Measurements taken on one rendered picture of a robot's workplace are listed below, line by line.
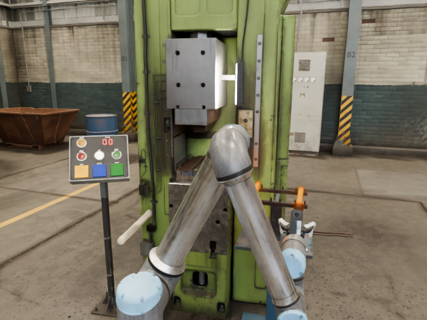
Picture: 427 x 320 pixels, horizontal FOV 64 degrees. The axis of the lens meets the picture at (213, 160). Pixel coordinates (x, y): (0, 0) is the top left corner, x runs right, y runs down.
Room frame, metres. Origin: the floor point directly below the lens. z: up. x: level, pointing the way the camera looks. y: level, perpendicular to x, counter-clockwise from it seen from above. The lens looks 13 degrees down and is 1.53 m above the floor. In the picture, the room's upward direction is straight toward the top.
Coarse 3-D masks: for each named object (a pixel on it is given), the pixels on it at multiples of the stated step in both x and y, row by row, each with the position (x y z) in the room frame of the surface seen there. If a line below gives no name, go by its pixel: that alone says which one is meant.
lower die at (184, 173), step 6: (198, 156) 2.42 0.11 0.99; (204, 156) 2.38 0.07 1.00; (186, 162) 2.28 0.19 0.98; (192, 162) 2.24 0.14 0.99; (198, 162) 2.20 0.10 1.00; (180, 168) 2.11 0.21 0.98; (186, 168) 2.07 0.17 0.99; (192, 168) 2.04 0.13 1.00; (198, 168) 2.03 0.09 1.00; (180, 174) 2.05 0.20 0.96; (186, 174) 2.04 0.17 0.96; (192, 174) 2.04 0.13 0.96; (180, 180) 2.05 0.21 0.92; (186, 180) 2.04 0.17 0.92; (192, 180) 2.04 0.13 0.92
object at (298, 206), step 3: (300, 186) 1.84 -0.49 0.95; (300, 189) 1.78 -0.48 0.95; (303, 189) 1.78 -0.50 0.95; (300, 192) 1.73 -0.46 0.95; (297, 195) 1.69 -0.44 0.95; (300, 195) 1.69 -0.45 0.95; (297, 198) 1.64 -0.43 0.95; (300, 198) 1.64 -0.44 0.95; (297, 201) 1.59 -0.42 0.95; (300, 201) 1.59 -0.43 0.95; (294, 204) 1.54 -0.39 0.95; (297, 204) 1.53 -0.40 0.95; (300, 204) 1.53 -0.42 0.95; (303, 204) 1.53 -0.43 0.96; (294, 207) 1.54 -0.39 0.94; (297, 207) 1.50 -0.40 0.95; (300, 207) 1.50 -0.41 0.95; (303, 207) 1.53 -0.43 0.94; (303, 210) 1.53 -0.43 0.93
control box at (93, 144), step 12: (72, 144) 1.99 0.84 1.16; (96, 144) 2.02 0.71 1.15; (108, 144) 2.03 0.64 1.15; (120, 144) 2.05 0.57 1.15; (72, 156) 1.95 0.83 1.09; (108, 156) 2.00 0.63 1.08; (120, 156) 2.01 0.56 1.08; (72, 168) 1.92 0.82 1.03; (108, 168) 1.96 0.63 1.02; (72, 180) 1.88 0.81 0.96; (84, 180) 1.90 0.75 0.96; (96, 180) 1.92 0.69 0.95; (108, 180) 1.95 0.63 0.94; (120, 180) 1.98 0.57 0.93
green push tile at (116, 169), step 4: (112, 164) 1.97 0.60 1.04; (116, 164) 1.97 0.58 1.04; (120, 164) 1.98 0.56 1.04; (112, 168) 1.96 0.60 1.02; (116, 168) 1.96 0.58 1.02; (120, 168) 1.97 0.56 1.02; (112, 172) 1.95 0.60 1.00; (116, 172) 1.95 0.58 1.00; (120, 172) 1.95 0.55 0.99; (112, 176) 1.94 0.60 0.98
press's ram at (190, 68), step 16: (176, 48) 2.05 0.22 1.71; (192, 48) 2.04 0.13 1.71; (208, 48) 2.02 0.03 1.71; (224, 48) 2.30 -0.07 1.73; (176, 64) 2.05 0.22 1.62; (192, 64) 2.04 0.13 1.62; (208, 64) 2.02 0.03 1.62; (224, 64) 2.31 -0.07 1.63; (176, 80) 2.05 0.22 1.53; (192, 80) 2.04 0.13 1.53; (208, 80) 2.02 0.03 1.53; (224, 80) 2.32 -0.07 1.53; (176, 96) 2.05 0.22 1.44; (192, 96) 2.04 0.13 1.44; (208, 96) 2.02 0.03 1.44; (224, 96) 2.32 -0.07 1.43
